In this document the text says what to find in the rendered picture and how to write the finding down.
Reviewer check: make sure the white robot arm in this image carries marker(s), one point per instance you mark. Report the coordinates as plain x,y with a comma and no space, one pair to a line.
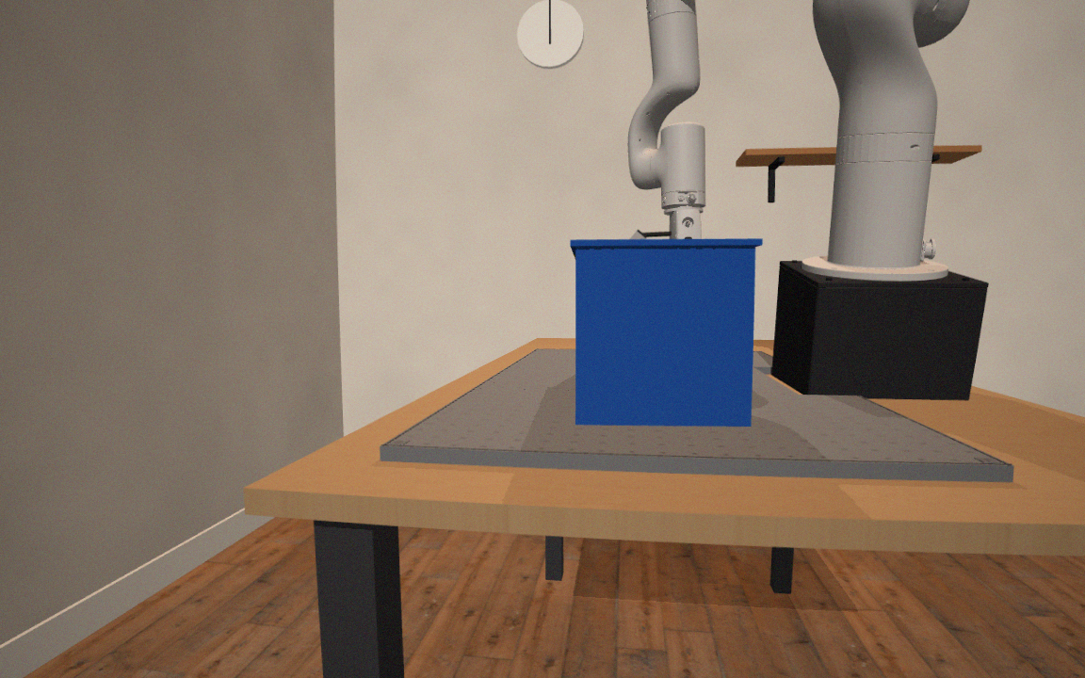
885,136

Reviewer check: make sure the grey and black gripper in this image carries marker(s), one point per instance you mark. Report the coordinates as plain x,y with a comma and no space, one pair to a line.
685,222

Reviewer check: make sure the blue box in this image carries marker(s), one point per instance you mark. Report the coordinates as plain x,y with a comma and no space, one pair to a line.
664,331

